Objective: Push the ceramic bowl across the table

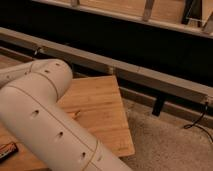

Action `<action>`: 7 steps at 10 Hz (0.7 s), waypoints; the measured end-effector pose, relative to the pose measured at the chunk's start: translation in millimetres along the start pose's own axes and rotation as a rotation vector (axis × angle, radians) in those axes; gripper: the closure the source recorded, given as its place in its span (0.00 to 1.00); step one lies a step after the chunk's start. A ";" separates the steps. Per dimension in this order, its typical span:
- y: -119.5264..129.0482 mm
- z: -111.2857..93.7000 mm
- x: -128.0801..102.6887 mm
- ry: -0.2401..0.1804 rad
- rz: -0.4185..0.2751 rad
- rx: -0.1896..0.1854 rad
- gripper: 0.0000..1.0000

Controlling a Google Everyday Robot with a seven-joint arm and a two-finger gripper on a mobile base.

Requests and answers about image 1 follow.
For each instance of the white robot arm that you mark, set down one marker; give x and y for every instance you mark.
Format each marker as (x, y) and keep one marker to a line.
(29, 94)

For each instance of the beige carpet mat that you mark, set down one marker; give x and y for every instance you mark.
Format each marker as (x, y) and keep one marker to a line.
(162, 144)

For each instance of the black red battery pack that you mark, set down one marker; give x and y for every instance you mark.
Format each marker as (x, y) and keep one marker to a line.
(7, 150)

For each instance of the grey metal frame rail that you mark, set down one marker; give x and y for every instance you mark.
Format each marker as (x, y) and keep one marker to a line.
(163, 82)

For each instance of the black rail bracket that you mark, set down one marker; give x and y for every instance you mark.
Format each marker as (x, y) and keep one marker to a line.
(158, 105)

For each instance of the upper wooden shelf frame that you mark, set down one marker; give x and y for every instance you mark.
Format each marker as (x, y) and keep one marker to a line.
(169, 14)

